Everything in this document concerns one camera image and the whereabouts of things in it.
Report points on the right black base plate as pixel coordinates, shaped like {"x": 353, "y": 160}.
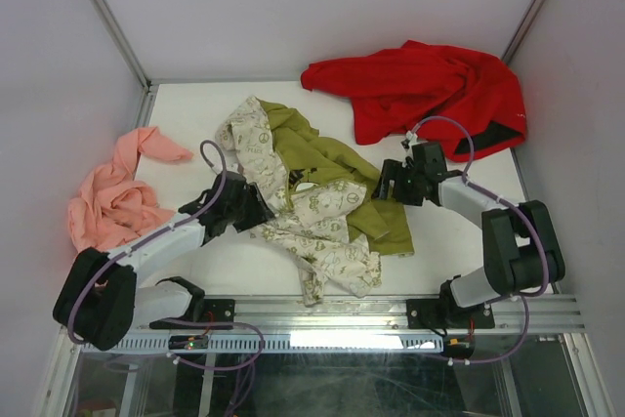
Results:
{"x": 435, "y": 313}

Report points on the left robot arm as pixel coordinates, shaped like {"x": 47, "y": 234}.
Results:
{"x": 105, "y": 295}

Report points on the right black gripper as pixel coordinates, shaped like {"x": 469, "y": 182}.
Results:
{"x": 393, "y": 169}

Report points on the right aluminium corner post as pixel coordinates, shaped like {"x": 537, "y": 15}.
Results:
{"x": 527, "y": 21}

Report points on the aluminium corner post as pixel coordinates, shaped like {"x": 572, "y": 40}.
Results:
{"x": 120, "y": 40}
{"x": 527, "y": 21}

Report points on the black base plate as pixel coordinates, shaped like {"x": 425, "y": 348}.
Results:
{"x": 435, "y": 313}
{"x": 215, "y": 312}

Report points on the pink garment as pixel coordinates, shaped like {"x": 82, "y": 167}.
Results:
{"x": 112, "y": 207}

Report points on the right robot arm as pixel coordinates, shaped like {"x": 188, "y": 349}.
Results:
{"x": 521, "y": 254}

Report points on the cream green patterned jacket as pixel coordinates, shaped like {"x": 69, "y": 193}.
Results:
{"x": 321, "y": 193}

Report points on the left aluminium corner post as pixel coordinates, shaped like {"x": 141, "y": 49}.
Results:
{"x": 120, "y": 40}

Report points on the aluminium front rail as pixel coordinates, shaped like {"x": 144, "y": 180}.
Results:
{"x": 549, "y": 314}

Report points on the red garment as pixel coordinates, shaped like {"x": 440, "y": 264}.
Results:
{"x": 468, "y": 101}

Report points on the white slotted cable duct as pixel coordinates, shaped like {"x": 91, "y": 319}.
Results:
{"x": 298, "y": 341}

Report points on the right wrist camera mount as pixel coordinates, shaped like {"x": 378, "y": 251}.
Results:
{"x": 410, "y": 140}

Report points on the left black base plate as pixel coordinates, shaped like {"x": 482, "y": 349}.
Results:
{"x": 215, "y": 312}

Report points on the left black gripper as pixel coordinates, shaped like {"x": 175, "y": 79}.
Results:
{"x": 258, "y": 212}

